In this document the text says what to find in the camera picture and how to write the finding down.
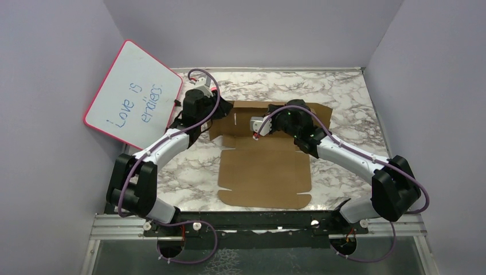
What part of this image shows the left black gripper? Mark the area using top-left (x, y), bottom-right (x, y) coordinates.
top-left (197, 89), bottom-right (234, 125)

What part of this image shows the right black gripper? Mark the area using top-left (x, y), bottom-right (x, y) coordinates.
top-left (262, 104), bottom-right (300, 139)

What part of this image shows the brown cardboard box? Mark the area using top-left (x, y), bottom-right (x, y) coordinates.
top-left (209, 101), bottom-right (312, 209)

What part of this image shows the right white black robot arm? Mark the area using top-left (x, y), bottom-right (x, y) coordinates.
top-left (250, 100), bottom-right (427, 233)

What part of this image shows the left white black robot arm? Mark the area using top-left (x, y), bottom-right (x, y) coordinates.
top-left (106, 89), bottom-right (233, 235)

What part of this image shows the pink-framed whiteboard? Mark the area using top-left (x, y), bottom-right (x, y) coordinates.
top-left (83, 40), bottom-right (183, 149)

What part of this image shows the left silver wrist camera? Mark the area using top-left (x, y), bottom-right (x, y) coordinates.
top-left (194, 77), bottom-right (212, 90)

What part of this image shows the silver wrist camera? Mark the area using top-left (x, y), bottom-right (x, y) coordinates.
top-left (250, 116), bottom-right (272, 140)
top-left (194, 77), bottom-right (212, 90)

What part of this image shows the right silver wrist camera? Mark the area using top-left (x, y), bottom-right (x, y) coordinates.
top-left (250, 116), bottom-right (272, 140)

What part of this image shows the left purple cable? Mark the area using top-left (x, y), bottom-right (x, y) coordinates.
top-left (116, 68), bottom-right (222, 265)

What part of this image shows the aluminium frame rail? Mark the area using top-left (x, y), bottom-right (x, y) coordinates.
top-left (80, 144), bottom-right (441, 275)

